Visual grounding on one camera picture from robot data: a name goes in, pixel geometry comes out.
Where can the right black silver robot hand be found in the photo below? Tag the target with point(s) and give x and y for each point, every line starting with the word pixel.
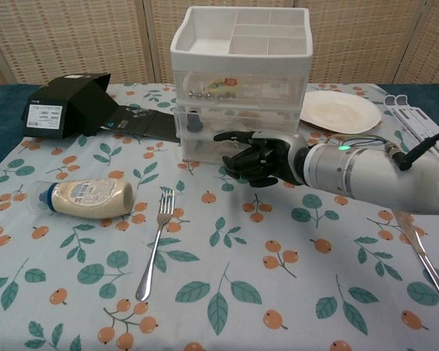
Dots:
pixel 274 157

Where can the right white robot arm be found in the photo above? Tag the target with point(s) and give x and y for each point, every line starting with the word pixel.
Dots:
pixel 369 175

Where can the round paper plate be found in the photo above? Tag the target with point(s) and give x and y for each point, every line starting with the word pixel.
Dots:
pixel 338 111

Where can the dark grey small cap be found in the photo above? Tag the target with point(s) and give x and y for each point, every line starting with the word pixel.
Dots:
pixel 195 122

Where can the colourful printed card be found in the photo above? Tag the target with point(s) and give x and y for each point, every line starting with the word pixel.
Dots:
pixel 225 84

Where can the floral patterned tablecloth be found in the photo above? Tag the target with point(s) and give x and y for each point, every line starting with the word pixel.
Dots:
pixel 241 263

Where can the silver metal fork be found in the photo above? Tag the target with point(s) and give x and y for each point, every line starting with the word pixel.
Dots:
pixel 157 237

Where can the white folding laptop stand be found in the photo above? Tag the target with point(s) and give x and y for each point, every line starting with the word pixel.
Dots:
pixel 420 120

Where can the silver table knife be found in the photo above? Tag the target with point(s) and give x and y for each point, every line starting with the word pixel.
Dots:
pixel 428 263

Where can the mayonnaise squeeze bottle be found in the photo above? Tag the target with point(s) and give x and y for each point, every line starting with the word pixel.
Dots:
pixel 91 197

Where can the black cardboard box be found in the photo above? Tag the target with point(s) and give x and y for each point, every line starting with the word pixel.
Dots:
pixel 77 106

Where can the woven bamboo folding screen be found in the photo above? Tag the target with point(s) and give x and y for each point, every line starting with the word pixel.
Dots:
pixel 77 40

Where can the white drawer organizer box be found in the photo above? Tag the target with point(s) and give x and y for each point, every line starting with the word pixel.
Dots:
pixel 205 58

